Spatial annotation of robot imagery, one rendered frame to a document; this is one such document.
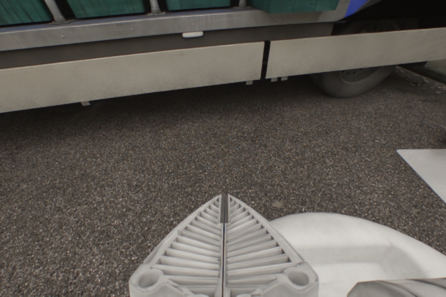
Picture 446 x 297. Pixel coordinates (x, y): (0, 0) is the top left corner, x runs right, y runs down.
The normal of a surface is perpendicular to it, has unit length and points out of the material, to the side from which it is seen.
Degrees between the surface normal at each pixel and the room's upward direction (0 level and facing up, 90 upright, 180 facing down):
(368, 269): 0
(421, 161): 0
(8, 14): 96
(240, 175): 0
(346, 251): 70
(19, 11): 98
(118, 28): 90
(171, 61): 90
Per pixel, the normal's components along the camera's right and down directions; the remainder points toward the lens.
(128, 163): -0.04, -0.71
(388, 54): 0.20, 0.69
